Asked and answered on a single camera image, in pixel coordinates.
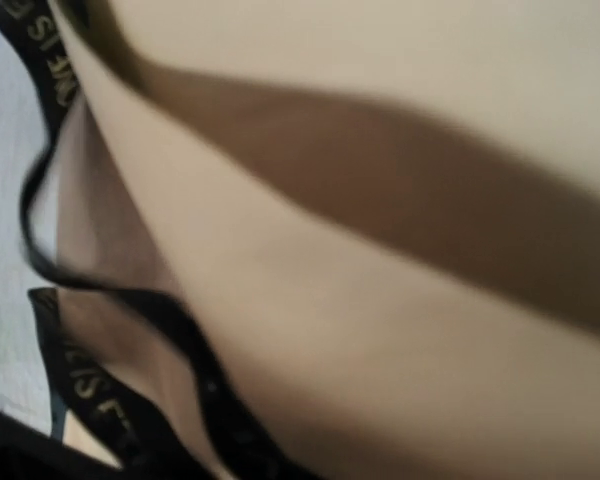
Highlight green pink wrapping paper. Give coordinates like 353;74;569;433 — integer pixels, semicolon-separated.
52;1;600;479

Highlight black printed ribbon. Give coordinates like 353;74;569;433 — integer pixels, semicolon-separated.
0;1;311;479

